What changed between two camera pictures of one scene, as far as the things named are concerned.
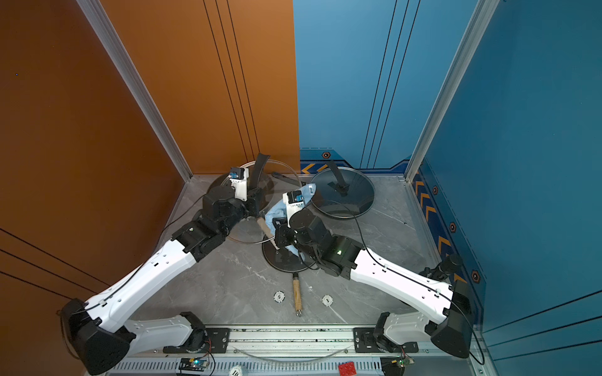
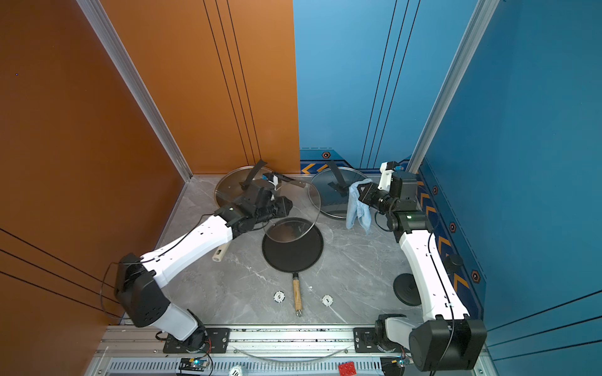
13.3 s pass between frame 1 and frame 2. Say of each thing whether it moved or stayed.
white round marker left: stayed
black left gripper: moved
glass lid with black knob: moved
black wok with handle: stayed
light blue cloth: moved
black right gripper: moved
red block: stayed
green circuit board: stayed
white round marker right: stayed
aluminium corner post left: stayed
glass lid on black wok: stayed
